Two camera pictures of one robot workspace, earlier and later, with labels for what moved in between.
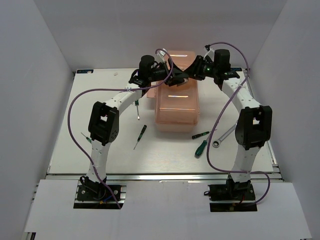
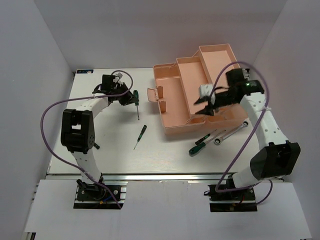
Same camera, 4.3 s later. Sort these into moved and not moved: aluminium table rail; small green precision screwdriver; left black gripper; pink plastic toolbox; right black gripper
Moved: pink plastic toolbox; left black gripper; right black gripper
Not moved: small green precision screwdriver; aluminium table rail
